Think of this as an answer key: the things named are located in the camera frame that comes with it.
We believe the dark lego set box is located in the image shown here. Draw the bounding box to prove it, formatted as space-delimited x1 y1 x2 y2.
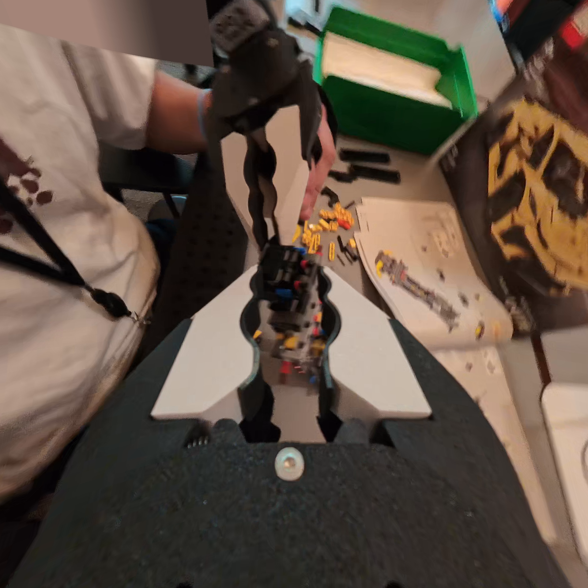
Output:
440 83 588 337

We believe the long black lego beam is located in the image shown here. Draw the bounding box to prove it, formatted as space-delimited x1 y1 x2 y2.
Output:
338 147 391 165
328 164 401 185

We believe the person's left forearm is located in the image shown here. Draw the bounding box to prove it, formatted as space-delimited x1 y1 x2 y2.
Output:
146 71 214 154

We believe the grey lego car chassis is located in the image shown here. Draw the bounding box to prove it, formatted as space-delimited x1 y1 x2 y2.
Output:
252 243 330 397

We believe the lego instruction booklet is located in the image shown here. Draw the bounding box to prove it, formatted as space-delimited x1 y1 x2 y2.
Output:
354 197 559 545

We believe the person's white shirt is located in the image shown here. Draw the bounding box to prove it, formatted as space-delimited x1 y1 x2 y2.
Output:
0 25 162 502

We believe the black lanyard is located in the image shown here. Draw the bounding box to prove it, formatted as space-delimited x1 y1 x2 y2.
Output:
0 177 151 325

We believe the green plastic bin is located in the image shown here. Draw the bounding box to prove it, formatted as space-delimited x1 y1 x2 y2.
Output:
312 6 479 155

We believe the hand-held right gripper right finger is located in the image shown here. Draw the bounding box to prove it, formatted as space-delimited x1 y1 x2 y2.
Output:
316 266 434 443

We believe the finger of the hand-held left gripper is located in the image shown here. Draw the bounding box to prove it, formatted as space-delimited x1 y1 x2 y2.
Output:
257 132 282 247
243 134 269 250

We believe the dark chair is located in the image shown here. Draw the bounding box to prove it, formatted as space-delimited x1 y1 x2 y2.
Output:
99 142 196 219

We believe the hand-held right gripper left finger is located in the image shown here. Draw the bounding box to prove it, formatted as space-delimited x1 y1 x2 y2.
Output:
150 266 279 443

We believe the pile of yellow lego pieces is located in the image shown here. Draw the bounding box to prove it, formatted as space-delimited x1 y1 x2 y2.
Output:
291 202 360 268

